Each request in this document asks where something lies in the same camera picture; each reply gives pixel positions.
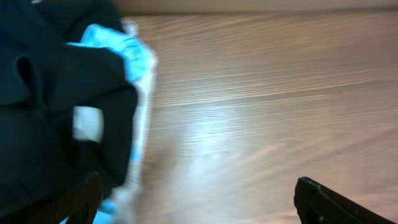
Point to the black t-shirt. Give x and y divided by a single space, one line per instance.
66 111

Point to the light blue printed t-shirt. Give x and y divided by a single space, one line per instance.
127 45

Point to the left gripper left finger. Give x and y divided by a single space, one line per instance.
76 204

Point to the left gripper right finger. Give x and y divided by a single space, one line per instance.
317 204

